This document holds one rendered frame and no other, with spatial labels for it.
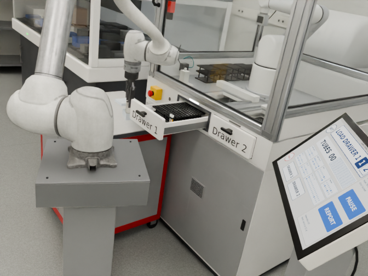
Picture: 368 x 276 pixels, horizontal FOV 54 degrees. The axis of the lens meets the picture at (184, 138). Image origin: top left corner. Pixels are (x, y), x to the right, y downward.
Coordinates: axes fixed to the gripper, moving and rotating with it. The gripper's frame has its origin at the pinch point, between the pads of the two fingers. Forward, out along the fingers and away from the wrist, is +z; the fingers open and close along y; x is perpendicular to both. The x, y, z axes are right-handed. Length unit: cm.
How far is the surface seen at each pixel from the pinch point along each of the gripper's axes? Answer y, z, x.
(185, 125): 34.3, -3.3, 20.1
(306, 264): 137, -12, 10
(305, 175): 111, -20, 28
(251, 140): 62, -8, 41
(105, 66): -56, -7, -3
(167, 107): 17.6, -6.4, 16.2
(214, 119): 37, -8, 34
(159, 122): 38.3, -7.0, 4.8
